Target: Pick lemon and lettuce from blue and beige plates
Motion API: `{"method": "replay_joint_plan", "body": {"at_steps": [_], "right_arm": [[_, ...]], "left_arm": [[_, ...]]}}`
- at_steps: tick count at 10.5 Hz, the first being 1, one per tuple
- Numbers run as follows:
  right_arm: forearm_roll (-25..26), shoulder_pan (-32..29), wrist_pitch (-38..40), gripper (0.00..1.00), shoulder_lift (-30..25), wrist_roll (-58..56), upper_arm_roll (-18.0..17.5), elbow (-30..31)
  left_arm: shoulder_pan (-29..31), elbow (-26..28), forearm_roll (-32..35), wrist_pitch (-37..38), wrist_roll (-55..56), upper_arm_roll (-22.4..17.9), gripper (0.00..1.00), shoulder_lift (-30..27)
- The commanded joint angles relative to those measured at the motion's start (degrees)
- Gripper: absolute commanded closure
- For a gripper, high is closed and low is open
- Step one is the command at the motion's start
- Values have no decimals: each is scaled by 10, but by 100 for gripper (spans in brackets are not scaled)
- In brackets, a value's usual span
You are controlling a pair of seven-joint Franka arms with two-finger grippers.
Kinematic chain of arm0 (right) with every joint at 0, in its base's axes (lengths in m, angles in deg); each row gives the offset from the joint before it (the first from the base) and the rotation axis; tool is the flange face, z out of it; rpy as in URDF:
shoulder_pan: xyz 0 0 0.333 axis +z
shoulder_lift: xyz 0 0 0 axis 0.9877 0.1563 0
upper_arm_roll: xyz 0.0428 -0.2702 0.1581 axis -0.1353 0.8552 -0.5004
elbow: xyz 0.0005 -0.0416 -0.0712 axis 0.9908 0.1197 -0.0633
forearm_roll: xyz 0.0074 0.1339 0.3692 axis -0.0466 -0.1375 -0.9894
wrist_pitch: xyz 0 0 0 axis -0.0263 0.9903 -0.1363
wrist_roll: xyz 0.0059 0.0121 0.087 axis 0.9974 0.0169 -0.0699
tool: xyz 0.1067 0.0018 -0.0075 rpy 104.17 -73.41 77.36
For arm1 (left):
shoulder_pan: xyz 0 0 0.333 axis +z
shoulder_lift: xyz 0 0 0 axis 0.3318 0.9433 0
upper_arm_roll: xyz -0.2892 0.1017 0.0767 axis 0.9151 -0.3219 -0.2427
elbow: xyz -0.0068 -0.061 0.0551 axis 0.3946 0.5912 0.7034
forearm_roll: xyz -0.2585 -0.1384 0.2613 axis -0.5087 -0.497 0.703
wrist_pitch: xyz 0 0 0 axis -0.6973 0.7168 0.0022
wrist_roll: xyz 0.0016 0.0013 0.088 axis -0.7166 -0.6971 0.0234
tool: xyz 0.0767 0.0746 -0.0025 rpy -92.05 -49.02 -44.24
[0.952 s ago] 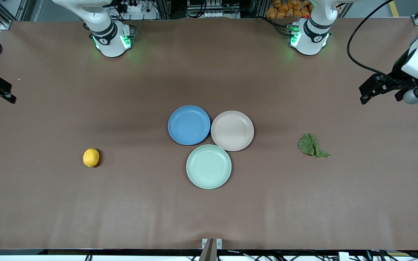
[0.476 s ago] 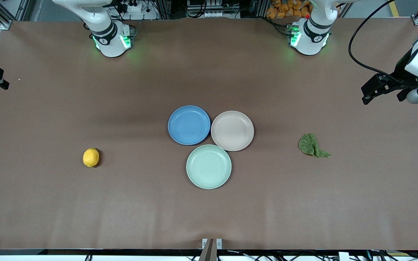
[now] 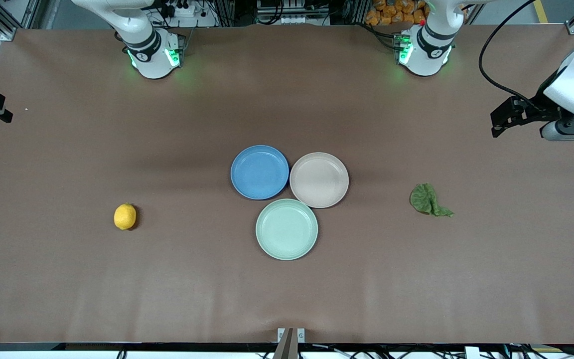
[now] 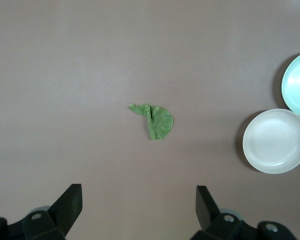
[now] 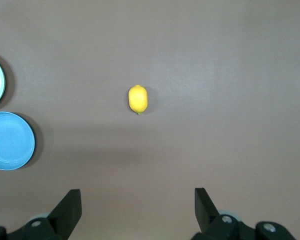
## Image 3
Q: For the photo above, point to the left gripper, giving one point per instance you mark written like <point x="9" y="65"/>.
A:
<point x="539" y="108"/>

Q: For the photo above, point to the green lettuce leaf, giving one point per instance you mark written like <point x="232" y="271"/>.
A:
<point x="422" y="198"/>

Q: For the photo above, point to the yellow lemon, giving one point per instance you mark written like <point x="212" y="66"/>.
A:
<point x="125" y="217"/>

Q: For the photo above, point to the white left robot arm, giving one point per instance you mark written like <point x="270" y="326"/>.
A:
<point x="429" y="50"/>

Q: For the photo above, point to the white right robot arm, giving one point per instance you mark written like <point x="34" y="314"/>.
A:
<point x="142" y="47"/>

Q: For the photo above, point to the bag of orange snacks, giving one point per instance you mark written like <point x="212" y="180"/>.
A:
<point x="391" y="12"/>

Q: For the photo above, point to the white power strip with plugs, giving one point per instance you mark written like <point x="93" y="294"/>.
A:
<point x="182" y="10"/>

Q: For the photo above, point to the beige plate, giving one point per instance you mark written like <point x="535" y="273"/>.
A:
<point x="319" y="179"/>

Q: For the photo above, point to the brown table cover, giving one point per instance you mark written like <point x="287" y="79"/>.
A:
<point x="117" y="279"/>

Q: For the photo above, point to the white multi-socket strip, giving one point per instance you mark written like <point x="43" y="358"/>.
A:
<point x="297" y="20"/>

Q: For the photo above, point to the pale green plate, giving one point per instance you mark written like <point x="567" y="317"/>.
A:
<point x="287" y="229"/>

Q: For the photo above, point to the blue plate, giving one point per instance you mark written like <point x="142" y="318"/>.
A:
<point x="259" y="172"/>

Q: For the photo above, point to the metal bracket with wedge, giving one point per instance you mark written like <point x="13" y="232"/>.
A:
<point x="289" y="349"/>

